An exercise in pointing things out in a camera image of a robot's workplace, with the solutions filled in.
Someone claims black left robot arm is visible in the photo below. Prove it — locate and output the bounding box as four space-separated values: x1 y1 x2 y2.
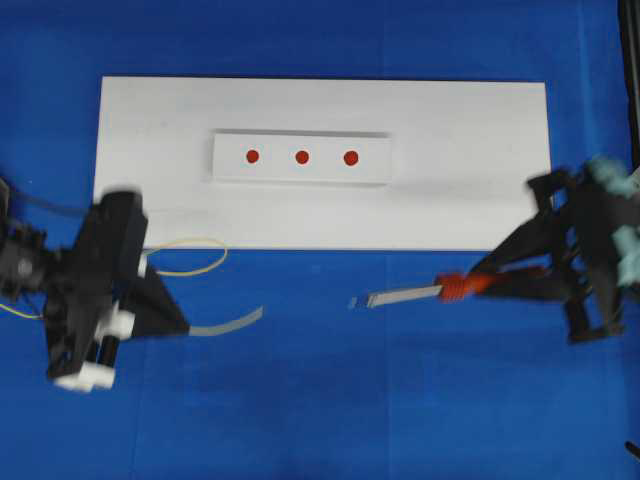
1 184 190 393

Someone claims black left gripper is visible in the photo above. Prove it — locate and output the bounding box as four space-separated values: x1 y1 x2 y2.
44 190 190 393

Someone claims yellow solder wire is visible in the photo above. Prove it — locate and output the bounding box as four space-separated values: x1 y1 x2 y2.
0 237 229 321

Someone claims white rectangular board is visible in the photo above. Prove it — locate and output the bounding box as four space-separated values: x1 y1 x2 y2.
94 76 551 250

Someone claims white strip with red dots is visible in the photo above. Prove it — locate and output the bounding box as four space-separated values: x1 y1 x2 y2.
211 129 392 186

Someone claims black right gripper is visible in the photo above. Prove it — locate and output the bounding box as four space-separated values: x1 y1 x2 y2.
469 157 639 343

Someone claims red handled soldering iron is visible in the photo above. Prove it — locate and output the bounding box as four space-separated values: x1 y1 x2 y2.
347 267 546 309

